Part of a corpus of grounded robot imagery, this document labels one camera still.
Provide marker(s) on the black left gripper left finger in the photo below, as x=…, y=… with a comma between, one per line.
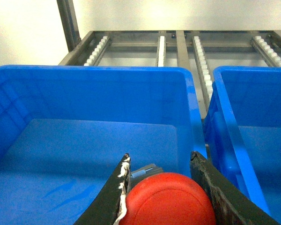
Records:
x=109, y=207

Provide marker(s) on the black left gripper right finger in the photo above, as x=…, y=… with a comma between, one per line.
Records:
x=230, y=206

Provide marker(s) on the red mushroom push button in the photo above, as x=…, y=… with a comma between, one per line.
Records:
x=167, y=198

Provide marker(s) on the blue plastic crate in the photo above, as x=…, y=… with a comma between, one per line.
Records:
x=243, y=131
x=64, y=129

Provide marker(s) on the stainless steel shelf rack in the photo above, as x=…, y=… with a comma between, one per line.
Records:
x=197, y=51

